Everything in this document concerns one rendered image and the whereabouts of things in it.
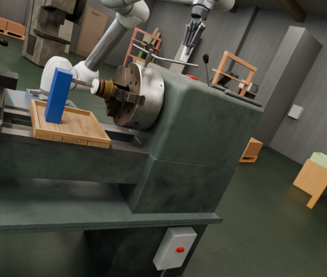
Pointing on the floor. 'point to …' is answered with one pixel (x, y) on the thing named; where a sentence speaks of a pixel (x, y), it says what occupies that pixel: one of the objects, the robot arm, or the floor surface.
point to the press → (49, 28)
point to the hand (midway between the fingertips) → (185, 54)
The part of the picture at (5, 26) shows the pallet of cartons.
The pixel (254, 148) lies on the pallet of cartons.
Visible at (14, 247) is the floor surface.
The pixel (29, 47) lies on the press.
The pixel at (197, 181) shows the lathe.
